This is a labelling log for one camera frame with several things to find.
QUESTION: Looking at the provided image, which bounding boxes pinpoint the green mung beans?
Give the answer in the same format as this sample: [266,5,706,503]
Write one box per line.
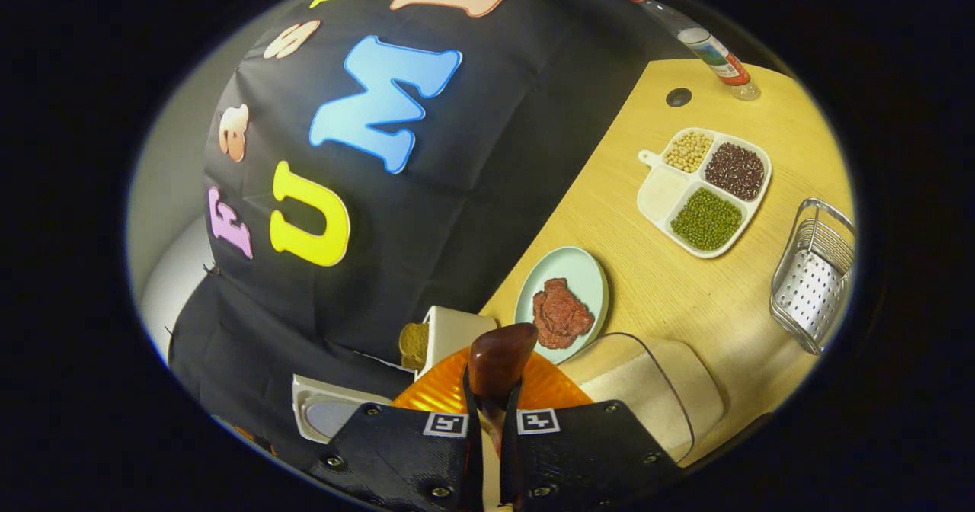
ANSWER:
[670,186,744,253]

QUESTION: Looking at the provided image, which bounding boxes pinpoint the brown wooden spoon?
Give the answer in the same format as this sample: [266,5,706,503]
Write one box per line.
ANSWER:
[467,322,540,510]

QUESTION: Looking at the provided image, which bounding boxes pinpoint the white divided tray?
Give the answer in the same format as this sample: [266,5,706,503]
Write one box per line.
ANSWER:
[636,126,774,261]

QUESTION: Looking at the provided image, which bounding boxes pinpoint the metal chopstick holder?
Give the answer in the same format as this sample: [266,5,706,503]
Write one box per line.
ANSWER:
[769,197,857,357]

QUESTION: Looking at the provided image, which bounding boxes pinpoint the pale green plate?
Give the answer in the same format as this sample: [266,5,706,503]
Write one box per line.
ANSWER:
[513,245,611,366]

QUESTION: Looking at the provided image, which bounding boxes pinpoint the dark red beans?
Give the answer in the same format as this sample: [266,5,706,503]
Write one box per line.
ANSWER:
[703,142,767,202]

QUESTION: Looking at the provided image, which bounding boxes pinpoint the white rice cooker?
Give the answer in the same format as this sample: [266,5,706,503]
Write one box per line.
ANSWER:
[291,373,395,445]

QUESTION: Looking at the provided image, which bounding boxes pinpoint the yellow soybeans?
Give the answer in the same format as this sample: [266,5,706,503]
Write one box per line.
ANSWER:
[662,130,715,174]

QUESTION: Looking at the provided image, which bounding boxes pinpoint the black backdrop cloth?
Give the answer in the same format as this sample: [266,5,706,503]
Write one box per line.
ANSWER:
[166,0,690,469]

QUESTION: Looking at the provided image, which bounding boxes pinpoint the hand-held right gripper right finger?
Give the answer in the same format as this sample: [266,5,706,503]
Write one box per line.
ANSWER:
[498,350,684,512]

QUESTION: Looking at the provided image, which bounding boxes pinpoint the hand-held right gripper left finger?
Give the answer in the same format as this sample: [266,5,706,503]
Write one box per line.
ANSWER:
[304,346,486,512]

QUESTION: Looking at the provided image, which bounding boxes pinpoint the clear water bottle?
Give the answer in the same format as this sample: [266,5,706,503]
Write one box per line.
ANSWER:
[622,0,762,102]

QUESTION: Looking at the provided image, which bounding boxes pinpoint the white toaster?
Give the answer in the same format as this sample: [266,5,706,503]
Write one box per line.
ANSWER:
[414,305,500,380]

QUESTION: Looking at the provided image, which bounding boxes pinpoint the clear plastic box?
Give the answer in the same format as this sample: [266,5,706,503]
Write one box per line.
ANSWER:
[558,331,727,469]

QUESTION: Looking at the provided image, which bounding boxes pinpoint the red meat piece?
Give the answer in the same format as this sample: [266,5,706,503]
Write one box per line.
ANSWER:
[531,277,596,350]

